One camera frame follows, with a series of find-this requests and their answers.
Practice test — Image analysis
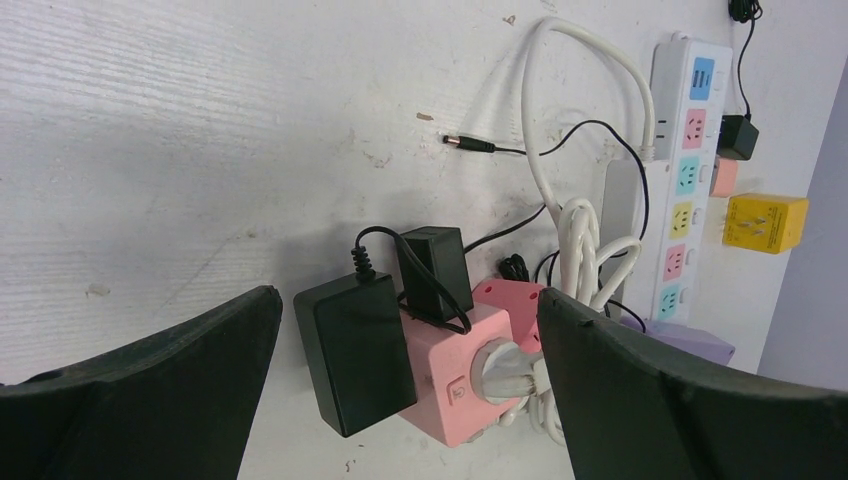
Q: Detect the pink plug adapter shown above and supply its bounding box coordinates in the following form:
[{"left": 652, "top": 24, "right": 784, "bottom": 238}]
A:
[{"left": 709, "top": 156, "right": 739, "bottom": 198}]

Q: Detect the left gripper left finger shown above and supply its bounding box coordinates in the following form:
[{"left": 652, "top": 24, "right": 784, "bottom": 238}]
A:
[{"left": 1, "top": 285, "right": 283, "bottom": 479}]

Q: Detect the white cord of pink cube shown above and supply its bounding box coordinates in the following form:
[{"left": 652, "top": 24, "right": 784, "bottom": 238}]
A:
[{"left": 472, "top": 15, "right": 658, "bottom": 449}]

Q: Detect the black plug adapter with cable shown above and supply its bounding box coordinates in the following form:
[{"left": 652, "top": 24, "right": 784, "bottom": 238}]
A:
[{"left": 717, "top": 0, "right": 763, "bottom": 161}]

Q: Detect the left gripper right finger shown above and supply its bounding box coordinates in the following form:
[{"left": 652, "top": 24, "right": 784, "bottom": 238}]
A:
[{"left": 537, "top": 288, "right": 847, "bottom": 479}]

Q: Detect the pink cube socket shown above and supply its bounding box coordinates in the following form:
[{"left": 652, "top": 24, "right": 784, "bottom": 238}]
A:
[{"left": 400, "top": 278, "right": 543, "bottom": 448}]

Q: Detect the black adapter on pink cube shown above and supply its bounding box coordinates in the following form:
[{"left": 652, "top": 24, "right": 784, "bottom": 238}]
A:
[{"left": 292, "top": 120, "right": 652, "bottom": 440}]

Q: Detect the yellow cube plug adapter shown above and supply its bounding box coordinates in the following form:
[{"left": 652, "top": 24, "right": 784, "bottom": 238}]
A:
[{"left": 722, "top": 193, "right": 810, "bottom": 254}]

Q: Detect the purple power strip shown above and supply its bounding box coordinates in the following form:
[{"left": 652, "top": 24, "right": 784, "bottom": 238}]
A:
[{"left": 642, "top": 320, "right": 736, "bottom": 366}]

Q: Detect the small black plug on cube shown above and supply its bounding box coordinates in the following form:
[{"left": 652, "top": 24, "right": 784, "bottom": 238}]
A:
[{"left": 396, "top": 226, "right": 474, "bottom": 323}]

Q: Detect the white multi-socket power strip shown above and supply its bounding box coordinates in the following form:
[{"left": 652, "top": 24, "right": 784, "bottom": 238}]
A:
[{"left": 650, "top": 33, "right": 733, "bottom": 324}]

